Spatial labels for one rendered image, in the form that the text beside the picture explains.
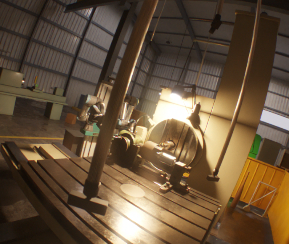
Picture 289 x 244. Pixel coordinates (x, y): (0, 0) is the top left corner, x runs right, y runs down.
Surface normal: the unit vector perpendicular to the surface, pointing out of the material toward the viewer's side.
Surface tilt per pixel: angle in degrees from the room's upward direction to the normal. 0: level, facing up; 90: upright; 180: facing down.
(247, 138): 90
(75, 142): 90
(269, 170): 90
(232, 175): 90
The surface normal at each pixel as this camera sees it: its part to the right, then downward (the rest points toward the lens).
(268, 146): -0.50, -0.07
